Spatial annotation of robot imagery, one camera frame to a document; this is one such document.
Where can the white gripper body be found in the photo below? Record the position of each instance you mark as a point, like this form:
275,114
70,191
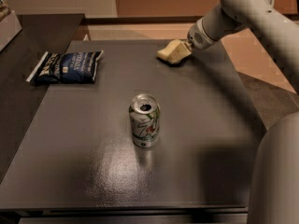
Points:
198,38

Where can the yellow sponge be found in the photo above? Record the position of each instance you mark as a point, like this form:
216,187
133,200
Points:
173,53

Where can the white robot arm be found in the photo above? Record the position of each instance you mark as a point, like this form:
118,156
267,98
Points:
274,190

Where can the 7up soda can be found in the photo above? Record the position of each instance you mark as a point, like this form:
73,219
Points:
144,113

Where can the blue chip bag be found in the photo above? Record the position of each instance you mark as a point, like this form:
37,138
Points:
69,68

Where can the white box at left edge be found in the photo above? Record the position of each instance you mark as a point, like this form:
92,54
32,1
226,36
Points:
9,24

